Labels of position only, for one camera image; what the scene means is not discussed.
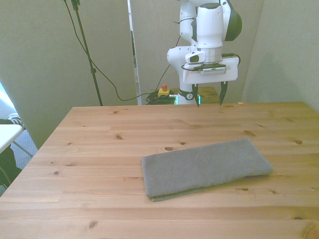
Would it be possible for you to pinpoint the coiled dark cable bundle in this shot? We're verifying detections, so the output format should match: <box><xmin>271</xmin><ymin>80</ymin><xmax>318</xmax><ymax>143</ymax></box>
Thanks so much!
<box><xmin>145</xmin><ymin>92</ymin><xmax>179</xmax><ymax>106</ymax></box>

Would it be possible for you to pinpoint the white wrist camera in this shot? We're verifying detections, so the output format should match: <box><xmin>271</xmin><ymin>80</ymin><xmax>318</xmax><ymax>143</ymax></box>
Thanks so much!
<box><xmin>184</xmin><ymin>50</ymin><xmax>207</xmax><ymax>65</ymax></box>

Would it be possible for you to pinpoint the yellow emergency stop box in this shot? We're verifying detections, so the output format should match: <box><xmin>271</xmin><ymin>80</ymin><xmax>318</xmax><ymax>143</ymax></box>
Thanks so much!
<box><xmin>158</xmin><ymin>84</ymin><xmax>171</xmax><ymax>98</ymax></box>

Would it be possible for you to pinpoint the black camera stand pole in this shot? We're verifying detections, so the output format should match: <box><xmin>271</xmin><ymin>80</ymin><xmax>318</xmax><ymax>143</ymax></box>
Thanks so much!
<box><xmin>61</xmin><ymin>0</ymin><xmax>104</xmax><ymax>107</ymax></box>

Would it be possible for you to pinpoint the white folding table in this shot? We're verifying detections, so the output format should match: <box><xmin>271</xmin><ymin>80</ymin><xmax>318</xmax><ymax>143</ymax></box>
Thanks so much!
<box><xmin>0</xmin><ymin>123</ymin><xmax>33</xmax><ymax>158</ymax></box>

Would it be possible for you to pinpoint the grey towel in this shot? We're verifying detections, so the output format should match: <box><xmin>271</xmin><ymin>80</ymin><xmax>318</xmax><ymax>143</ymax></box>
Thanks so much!
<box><xmin>140</xmin><ymin>138</ymin><xmax>274</xmax><ymax>202</ymax></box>

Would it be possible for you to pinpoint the dark chair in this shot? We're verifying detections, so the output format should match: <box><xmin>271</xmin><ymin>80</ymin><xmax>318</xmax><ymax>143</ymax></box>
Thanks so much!
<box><xmin>0</xmin><ymin>146</ymin><xmax>23</xmax><ymax>190</ymax></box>

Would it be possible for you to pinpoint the black stand cable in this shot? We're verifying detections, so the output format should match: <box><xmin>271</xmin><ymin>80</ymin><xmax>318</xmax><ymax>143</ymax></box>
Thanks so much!
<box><xmin>62</xmin><ymin>0</ymin><xmax>160</xmax><ymax>102</ymax></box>

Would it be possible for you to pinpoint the striped cloth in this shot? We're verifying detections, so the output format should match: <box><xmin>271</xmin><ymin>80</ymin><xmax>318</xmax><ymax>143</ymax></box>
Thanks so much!
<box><xmin>7</xmin><ymin>113</ymin><xmax>24</xmax><ymax>125</ymax></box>

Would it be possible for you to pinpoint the white vertical frame strip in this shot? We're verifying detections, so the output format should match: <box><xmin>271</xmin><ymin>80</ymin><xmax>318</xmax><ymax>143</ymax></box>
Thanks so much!
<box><xmin>127</xmin><ymin>0</ymin><xmax>143</xmax><ymax>106</ymax></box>

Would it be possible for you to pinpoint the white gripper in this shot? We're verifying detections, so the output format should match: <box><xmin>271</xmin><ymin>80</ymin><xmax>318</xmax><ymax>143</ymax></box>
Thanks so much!
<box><xmin>182</xmin><ymin>56</ymin><xmax>238</xmax><ymax>108</ymax></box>

